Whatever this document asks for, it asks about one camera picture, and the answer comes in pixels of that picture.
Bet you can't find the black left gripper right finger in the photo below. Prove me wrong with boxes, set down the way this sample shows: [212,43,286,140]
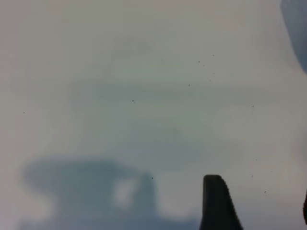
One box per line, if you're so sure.
[302,188,307,226]

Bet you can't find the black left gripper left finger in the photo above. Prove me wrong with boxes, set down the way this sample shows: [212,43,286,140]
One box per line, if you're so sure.
[199,174,244,230]

